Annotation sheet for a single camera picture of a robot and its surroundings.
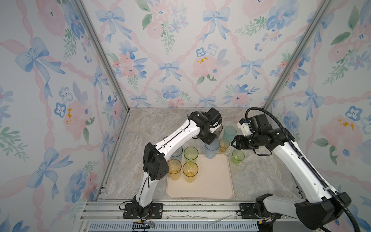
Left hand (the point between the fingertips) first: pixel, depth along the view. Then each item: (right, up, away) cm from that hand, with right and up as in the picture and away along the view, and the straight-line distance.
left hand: (209, 139), depth 81 cm
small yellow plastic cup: (+12, -5, +16) cm, 21 cm away
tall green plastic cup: (-10, -10, +4) cm, 15 cm away
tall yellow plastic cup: (-11, -18, +1) cm, 21 cm away
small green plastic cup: (+20, -12, +12) cm, 26 cm away
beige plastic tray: (+3, -24, +3) cm, 25 cm away
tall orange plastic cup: (-19, -15, -4) cm, 25 cm away
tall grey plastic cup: (+7, +3, +11) cm, 14 cm away
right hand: (+13, -1, -6) cm, 14 cm away
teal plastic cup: (+15, +3, +12) cm, 20 cm away
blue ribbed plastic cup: (0, -5, -4) cm, 7 cm away
